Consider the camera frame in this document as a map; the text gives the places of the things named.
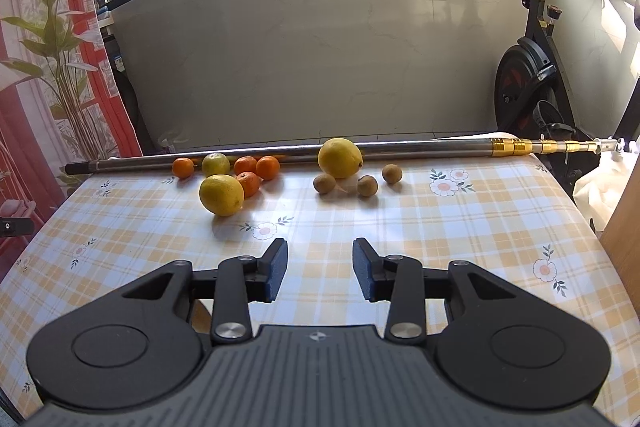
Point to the red printed plant curtain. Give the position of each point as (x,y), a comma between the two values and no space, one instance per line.
(40,57)

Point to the white plastic bag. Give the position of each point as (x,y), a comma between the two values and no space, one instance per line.
(595,192)

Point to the large round yellow lemon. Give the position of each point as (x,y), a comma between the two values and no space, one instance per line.
(340,158)

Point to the green-yellow lime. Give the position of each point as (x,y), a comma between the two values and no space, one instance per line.
(215,165)

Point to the checked floral tablecloth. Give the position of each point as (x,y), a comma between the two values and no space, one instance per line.
(450,232)

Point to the orange mandarin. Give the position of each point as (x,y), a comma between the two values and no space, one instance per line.
(250,185)
(268,167)
(183,168)
(245,164)

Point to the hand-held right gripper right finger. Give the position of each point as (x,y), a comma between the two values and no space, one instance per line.
(362,269)

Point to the black exercise bike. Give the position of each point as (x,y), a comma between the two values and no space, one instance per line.
(525,72)

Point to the telescopic metal pole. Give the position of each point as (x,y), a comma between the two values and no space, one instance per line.
(450,147)

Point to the brown kiwi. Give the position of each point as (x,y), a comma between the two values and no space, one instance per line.
(324,184)
(367,186)
(392,173)

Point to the wooden board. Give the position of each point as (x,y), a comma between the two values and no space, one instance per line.
(625,252)

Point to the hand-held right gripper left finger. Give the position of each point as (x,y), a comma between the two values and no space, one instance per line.
(277,269)

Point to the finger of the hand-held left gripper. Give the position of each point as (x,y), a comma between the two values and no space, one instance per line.
(12,227)

